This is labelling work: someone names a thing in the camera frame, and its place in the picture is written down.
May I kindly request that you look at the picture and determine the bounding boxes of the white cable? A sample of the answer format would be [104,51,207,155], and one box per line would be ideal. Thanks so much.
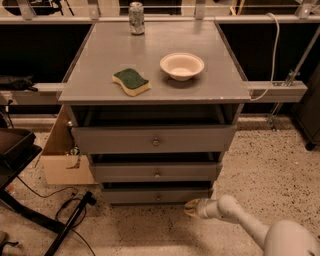
[249,12,281,102]

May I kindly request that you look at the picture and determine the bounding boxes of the grey bottom drawer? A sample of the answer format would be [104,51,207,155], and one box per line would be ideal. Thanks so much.
[101,181,213,205]

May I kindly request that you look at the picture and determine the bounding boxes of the white paper bowl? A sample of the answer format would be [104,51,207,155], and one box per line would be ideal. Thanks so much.
[160,53,205,81]

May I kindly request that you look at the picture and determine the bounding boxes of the grey middle drawer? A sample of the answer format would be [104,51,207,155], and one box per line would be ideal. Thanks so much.
[90,162,222,183]

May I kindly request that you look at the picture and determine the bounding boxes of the grey top drawer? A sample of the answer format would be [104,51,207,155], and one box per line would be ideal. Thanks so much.
[72,125,236,154]

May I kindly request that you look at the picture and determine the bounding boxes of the dark cabinet at right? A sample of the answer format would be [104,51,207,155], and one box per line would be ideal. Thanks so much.
[293,64,320,151]

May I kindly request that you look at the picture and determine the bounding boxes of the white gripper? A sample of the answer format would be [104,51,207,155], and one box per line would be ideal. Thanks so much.
[184,198,219,219]

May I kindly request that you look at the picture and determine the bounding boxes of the black bag on rail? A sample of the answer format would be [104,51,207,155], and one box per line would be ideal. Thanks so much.
[0,75,38,92]

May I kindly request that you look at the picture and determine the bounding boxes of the silver green soda can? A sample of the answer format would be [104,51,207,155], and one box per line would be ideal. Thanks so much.
[128,2,145,35]

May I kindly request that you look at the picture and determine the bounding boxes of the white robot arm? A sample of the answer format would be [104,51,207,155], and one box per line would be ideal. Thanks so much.
[185,195,320,256]

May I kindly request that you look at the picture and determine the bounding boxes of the cardboard box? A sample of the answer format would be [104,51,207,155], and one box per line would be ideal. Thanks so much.
[40,106,95,185]

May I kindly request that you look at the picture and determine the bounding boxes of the grey drawer cabinet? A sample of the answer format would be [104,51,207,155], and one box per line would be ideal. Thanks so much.
[57,20,252,201]

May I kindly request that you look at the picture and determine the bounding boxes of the black chair base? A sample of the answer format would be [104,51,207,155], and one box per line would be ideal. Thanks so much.
[0,128,96,256]

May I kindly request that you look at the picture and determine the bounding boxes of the black floor cable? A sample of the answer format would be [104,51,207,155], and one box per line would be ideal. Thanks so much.
[16,175,98,256]

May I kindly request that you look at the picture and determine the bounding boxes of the grey drawer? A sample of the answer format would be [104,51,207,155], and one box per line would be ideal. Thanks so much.
[101,181,213,205]
[72,125,236,154]
[90,162,222,183]

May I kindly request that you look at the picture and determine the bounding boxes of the green yellow sponge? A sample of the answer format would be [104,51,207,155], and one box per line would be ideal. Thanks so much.
[112,68,151,97]

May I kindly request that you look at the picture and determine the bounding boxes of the aluminium frame rail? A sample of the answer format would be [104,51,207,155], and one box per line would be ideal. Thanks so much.
[0,81,307,105]

